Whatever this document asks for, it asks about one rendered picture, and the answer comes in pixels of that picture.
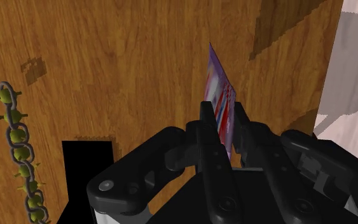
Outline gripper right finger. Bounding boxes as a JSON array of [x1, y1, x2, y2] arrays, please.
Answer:
[[232, 101, 358, 224]]

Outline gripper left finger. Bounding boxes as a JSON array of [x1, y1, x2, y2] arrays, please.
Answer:
[[86, 101, 245, 224]]

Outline purple and red box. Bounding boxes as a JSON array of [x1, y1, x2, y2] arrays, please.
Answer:
[[203, 42, 237, 161]]

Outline black box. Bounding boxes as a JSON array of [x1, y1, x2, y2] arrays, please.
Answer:
[[55, 141, 115, 224]]

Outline grey chain with green spiked balls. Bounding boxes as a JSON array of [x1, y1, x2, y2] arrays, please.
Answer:
[[0, 81, 52, 224]]

